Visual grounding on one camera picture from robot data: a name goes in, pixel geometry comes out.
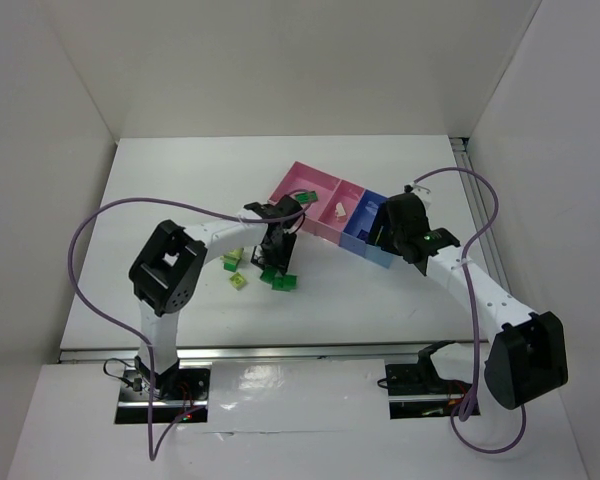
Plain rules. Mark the aluminium side rail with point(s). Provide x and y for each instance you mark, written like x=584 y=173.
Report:
x=480 y=204

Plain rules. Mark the green lego brick with studs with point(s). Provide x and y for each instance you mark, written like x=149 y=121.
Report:
x=268 y=275

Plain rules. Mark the dark blue lego brick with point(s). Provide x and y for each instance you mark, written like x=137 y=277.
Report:
x=364 y=236

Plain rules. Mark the blue plastic container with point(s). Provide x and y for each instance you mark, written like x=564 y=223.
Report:
x=356 y=232

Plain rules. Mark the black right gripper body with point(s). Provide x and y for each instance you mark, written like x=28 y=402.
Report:
x=381 y=232

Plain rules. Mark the lime green small lego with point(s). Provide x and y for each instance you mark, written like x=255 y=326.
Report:
x=238 y=281

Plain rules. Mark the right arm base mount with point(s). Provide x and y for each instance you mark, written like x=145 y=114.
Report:
x=415 y=390

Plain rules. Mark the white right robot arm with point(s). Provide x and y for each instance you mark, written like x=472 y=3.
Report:
x=527 y=356

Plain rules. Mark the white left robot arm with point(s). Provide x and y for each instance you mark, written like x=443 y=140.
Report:
x=166 y=272

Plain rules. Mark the lime and green lego stack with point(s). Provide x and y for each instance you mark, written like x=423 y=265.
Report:
x=232 y=259

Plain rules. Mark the pink plastic container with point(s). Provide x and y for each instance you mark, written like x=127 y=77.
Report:
x=320 y=218

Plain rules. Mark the green lego brick upside down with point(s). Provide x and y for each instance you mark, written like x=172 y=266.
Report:
x=285 y=283

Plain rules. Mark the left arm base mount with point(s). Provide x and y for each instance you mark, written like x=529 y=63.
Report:
x=186 y=396

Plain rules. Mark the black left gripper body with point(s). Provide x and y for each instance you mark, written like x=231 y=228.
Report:
x=276 y=248

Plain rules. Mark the white piece in pink container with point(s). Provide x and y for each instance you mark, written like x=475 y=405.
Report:
x=340 y=211

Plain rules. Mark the aluminium front rail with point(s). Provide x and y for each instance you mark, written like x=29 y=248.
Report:
x=382 y=350

